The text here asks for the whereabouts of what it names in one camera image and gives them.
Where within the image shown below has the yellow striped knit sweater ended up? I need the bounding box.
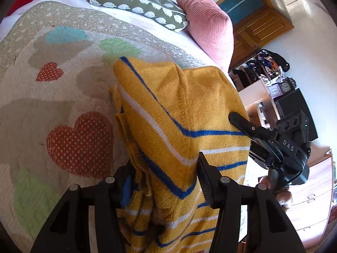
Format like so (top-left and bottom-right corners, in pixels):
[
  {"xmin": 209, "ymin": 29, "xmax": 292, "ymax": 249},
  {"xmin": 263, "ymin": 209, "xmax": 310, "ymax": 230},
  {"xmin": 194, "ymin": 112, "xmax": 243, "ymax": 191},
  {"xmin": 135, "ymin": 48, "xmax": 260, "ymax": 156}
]
[{"xmin": 111, "ymin": 57, "xmax": 250, "ymax": 252}]

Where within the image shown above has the person's right hand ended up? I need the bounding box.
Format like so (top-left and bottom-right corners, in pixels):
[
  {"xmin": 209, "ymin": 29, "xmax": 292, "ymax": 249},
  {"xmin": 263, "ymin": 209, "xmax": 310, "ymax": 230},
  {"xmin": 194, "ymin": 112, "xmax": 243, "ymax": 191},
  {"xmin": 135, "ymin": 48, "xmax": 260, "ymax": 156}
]
[{"xmin": 259, "ymin": 176, "xmax": 292, "ymax": 212}]

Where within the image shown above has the white drawer cabinet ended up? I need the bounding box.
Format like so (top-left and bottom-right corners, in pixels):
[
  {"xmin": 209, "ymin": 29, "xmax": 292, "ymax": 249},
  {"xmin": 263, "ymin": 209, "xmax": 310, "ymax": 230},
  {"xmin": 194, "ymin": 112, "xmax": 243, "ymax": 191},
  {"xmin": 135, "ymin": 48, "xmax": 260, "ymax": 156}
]
[{"xmin": 287, "ymin": 151, "xmax": 334, "ymax": 250}]

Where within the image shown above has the black monitor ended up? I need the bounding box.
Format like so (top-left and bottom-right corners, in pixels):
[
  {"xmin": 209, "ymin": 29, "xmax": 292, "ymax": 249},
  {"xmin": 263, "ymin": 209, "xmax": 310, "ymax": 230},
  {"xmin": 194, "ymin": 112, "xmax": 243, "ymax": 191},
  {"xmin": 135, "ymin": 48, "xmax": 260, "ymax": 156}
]
[{"xmin": 274, "ymin": 89, "xmax": 318, "ymax": 141}]

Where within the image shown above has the small desk clock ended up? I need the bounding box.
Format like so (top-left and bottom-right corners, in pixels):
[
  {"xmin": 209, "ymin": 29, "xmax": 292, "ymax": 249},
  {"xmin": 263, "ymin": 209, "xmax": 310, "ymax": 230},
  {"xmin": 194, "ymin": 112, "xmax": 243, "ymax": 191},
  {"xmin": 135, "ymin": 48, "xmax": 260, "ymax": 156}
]
[{"xmin": 279, "ymin": 81, "xmax": 292, "ymax": 94}]

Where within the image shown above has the cluttered shelf unit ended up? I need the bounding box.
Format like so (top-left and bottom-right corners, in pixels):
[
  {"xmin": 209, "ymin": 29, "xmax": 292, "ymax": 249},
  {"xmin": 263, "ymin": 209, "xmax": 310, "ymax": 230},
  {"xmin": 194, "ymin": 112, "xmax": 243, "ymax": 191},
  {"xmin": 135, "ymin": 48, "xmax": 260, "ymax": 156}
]
[{"xmin": 229, "ymin": 49, "xmax": 297, "ymax": 129}]

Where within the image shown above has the beige heart patchwork quilt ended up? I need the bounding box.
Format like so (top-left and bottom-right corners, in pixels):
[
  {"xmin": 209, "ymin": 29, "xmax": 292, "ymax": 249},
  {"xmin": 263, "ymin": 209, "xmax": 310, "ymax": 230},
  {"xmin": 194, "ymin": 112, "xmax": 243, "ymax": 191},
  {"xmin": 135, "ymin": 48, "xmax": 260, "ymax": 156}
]
[{"xmin": 0, "ymin": 0, "xmax": 219, "ymax": 253}]

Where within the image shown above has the wooden door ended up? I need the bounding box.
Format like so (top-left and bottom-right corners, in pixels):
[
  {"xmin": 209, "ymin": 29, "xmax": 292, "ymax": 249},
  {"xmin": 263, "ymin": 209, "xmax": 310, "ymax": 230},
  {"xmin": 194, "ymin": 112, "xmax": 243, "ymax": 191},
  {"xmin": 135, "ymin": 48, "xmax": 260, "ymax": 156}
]
[{"xmin": 217, "ymin": 0, "xmax": 294, "ymax": 68}]

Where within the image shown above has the pink checked cushion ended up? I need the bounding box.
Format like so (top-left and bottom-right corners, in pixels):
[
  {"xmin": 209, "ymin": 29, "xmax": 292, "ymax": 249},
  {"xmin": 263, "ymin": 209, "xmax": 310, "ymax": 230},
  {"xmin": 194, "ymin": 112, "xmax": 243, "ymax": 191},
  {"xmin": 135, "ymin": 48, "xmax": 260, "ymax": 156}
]
[{"xmin": 176, "ymin": 0, "xmax": 234, "ymax": 72}]

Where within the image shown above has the green hedgehog print pillow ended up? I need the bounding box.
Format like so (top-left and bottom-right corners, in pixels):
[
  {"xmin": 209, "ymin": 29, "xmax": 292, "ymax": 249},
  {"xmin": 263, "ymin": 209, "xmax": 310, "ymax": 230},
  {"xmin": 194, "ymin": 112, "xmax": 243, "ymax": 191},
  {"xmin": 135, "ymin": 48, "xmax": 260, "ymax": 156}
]
[{"xmin": 87, "ymin": 0, "xmax": 189, "ymax": 32}]

